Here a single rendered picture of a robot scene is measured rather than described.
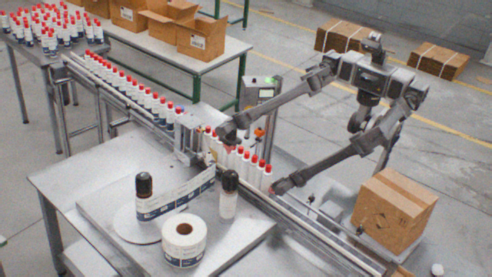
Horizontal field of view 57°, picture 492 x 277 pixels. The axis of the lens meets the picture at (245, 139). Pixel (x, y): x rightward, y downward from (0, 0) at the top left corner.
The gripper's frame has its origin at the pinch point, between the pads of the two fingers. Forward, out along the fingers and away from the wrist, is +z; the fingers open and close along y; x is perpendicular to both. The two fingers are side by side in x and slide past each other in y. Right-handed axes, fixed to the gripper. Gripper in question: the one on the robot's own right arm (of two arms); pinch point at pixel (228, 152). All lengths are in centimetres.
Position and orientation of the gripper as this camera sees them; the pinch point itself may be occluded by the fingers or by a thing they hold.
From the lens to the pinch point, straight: 227.4
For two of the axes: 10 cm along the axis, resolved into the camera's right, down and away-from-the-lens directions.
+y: 7.5, 4.4, -5.0
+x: 6.6, -3.7, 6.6
